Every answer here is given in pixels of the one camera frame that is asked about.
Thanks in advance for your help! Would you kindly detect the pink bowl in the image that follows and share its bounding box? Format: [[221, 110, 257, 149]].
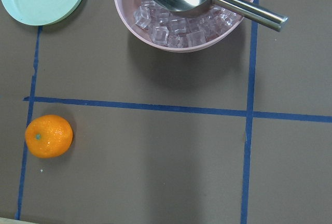
[[114, 0, 244, 53]]

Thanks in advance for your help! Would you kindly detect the orange mandarin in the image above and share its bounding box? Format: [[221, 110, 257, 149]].
[[25, 115, 73, 159]]

